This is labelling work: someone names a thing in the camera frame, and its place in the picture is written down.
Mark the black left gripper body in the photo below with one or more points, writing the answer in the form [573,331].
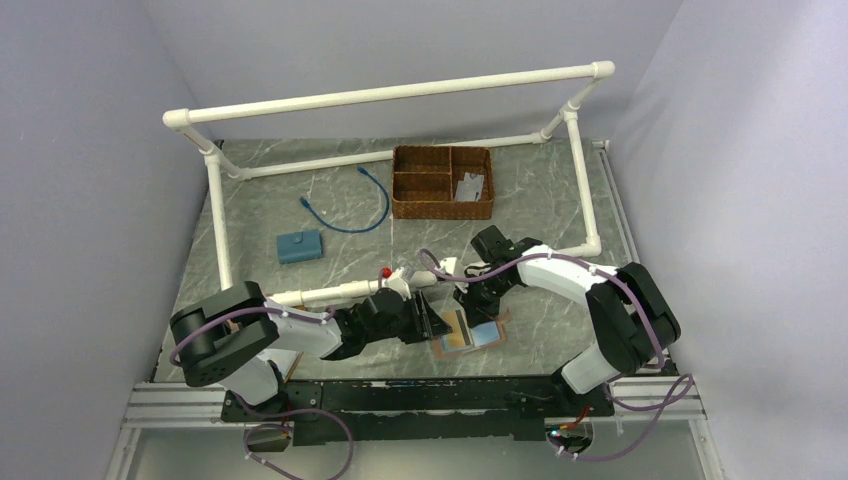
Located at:
[406,326]

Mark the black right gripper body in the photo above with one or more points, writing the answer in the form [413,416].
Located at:
[483,295]

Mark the orange credit card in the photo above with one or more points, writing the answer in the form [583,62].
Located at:
[460,340]

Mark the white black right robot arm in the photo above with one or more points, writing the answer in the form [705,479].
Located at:
[632,322]

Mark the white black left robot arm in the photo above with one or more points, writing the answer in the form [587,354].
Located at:
[234,337]

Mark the grey cards in basket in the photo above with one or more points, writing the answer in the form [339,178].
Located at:
[470,187]

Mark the blue leather card holder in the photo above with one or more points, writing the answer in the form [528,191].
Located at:
[299,246]

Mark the brown wicker divided basket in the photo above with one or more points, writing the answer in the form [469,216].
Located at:
[424,181]

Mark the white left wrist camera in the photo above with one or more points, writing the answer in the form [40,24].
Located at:
[398,280]

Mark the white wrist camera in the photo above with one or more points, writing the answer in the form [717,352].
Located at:
[450,267]
[398,280]

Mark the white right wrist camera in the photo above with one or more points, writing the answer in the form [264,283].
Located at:
[450,267]

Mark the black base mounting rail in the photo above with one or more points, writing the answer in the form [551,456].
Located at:
[312,428]

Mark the aluminium extrusion rail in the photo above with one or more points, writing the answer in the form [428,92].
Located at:
[175,406]

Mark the white PVC pipe frame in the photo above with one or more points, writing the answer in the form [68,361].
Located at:
[314,221]

